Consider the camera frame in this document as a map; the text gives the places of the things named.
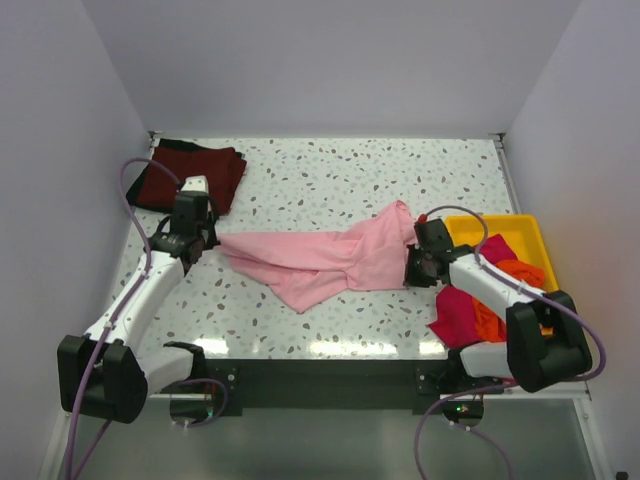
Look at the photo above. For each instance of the yellow plastic bin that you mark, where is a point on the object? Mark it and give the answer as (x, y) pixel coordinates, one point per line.
(521, 234)

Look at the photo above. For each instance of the pink t shirt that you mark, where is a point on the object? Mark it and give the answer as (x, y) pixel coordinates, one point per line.
(304, 269)

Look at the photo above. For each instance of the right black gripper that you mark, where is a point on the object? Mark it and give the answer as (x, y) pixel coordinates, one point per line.
(410, 278)

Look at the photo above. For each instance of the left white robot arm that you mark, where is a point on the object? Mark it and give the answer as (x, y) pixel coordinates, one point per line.
(100, 372)

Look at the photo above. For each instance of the folded dark red t shirt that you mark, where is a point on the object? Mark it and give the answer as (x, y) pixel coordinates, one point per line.
(192, 175)

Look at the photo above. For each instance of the magenta t shirt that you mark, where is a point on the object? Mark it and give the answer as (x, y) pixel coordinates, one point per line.
(455, 318)

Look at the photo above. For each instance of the folded black t shirt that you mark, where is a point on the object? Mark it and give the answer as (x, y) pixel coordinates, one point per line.
(150, 165)

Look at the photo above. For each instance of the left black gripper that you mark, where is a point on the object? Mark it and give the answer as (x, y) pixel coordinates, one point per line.
(212, 238)

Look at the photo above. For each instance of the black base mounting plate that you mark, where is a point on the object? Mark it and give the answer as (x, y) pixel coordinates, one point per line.
(340, 384)

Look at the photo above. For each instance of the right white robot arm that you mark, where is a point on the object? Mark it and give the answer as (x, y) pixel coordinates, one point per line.
(545, 342)

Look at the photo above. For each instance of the orange t shirt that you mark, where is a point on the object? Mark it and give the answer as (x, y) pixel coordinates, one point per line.
(489, 326)

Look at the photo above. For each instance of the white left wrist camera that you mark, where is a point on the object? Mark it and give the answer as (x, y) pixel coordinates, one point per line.
(197, 183)

